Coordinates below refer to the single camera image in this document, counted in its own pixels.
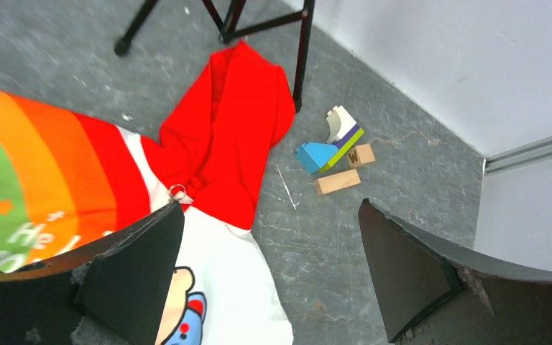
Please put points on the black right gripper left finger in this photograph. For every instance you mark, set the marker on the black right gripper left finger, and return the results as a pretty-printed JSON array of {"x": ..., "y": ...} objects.
[{"x": 116, "y": 285}]

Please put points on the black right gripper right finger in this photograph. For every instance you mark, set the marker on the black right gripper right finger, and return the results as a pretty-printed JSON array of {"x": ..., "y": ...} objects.
[{"x": 433, "y": 291}]

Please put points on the rainbow hooded zip jacket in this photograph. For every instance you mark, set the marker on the rainbow hooded zip jacket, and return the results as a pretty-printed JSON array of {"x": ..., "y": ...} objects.
[{"x": 67, "y": 179}]

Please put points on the long wooden block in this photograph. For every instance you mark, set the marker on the long wooden block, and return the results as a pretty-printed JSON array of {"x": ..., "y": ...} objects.
[{"x": 337, "y": 181}]

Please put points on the small wooden cube block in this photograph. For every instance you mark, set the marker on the small wooden cube block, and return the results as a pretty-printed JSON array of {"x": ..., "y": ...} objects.
[{"x": 360, "y": 155}]

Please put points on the green flat toy block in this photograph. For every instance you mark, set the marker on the green flat toy block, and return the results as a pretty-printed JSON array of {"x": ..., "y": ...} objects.
[{"x": 344, "y": 145}]

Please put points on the blue triangular toy block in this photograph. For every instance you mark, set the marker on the blue triangular toy block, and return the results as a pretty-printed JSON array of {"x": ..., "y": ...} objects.
[{"x": 314, "y": 155}]

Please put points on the white arch toy block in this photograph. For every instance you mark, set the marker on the white arch toy block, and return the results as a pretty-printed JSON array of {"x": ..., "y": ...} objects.
[{"x": 340, "y": 123}]

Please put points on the black camera tripod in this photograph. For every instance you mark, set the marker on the black camera tripod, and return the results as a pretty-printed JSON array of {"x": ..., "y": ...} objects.
[{"x": 228, "y": 31}]

